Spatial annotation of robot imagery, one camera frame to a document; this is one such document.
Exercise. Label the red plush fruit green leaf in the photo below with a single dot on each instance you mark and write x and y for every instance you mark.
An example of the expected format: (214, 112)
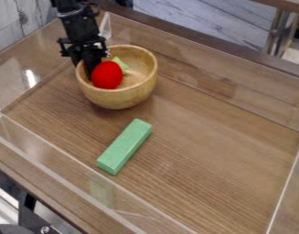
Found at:
(108, 74)

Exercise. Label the green rectangular block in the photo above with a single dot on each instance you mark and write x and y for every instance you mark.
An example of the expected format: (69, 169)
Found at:
(124, 147)

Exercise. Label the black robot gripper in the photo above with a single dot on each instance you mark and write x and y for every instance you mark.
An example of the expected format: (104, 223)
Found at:
(83, 42)

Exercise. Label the black table frame leg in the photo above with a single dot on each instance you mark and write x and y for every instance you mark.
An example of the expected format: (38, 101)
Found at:
(31, 223)

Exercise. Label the clear acrylic tray wall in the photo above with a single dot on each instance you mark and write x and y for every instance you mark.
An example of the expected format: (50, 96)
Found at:
(95, 204)

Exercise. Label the metal table leg background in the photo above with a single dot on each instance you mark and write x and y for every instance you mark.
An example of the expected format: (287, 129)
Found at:
(283, 32)

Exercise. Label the clear acrylic corner bracket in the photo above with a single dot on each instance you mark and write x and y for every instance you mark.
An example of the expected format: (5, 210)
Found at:
(105, 27)

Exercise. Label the light wooden bowl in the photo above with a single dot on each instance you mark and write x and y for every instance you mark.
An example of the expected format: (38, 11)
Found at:
(138, 83)

